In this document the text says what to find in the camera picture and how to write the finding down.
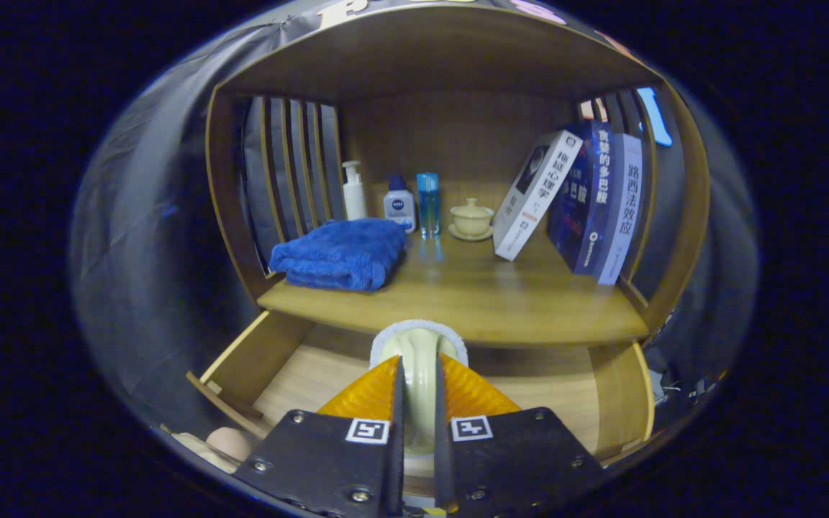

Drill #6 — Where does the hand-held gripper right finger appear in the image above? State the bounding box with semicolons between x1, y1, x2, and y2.
433;353;606;516

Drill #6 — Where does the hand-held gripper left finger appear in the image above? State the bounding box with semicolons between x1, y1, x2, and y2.
233;355;406;518

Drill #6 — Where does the cream scrub brush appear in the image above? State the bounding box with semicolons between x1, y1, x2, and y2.
369;319;470;458

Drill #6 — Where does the wooden drawer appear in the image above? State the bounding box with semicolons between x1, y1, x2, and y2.
186;309;656;465

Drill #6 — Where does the wooden countertop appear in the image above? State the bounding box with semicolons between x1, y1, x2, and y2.
256;230;651;347

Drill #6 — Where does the wooden cabinet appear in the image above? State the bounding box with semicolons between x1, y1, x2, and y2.
204;4;712;461

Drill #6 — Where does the blue folded towel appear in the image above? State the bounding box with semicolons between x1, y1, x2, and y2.
268;218;408;292

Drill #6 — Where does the cream lidded teacup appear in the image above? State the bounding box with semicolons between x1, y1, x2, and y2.
448;198;494;242

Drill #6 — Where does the white bottle with blue cap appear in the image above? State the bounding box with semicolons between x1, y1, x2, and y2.
383;175;417;234

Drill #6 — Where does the clear blue bottle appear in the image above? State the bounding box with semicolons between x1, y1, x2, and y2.
416;172;441;240

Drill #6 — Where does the white pump bottle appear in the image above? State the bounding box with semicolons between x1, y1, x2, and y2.
341;160;368;222

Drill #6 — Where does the white book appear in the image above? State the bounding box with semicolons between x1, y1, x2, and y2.
492;129;584;262

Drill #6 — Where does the dark blue book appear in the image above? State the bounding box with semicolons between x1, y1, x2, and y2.
546;119;617;276

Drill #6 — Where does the pale lavender book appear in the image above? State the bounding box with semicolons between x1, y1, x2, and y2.
594;133;644;286

